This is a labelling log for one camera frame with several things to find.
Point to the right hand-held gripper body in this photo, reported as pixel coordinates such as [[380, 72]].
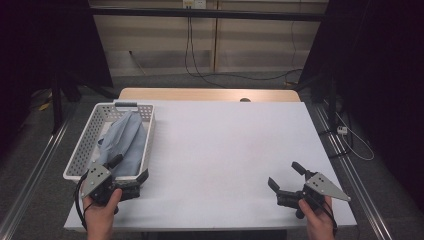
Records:
[[320, 185]]

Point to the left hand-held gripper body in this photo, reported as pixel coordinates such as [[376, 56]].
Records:
[[96, 180]]

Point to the light blue tank top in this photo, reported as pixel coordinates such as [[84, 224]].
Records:
[[128, 140]]

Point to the white perforated plastic basket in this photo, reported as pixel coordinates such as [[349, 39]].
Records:
[[86, 140]]

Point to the person's right hand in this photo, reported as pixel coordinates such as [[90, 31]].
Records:
[[320, 223]]

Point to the person's left hand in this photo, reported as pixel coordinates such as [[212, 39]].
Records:
[[100, 220]]

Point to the white plug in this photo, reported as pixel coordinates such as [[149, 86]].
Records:
[[342, 130]]

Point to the white table mat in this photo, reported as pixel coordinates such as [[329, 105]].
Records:
[[216, 150]]

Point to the black metal stand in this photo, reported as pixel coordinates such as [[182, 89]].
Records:
[[56, 106], [325, 90]]

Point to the yellow tape strip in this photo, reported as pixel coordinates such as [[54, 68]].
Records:
[[44, 106]]

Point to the thin dark rod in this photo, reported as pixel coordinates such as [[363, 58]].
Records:
[[137, 62]]

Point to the black curtain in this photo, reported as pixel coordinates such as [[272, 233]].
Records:
[[383, 66], [33, 40]]

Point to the black horizontal bar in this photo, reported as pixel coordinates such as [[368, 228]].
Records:
[[206, 14]]

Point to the aluminium floor rail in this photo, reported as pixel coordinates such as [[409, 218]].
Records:
[[35, 173], [353, 180]]

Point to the white wall socket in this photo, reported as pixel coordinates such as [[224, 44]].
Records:
[[194, 3]]

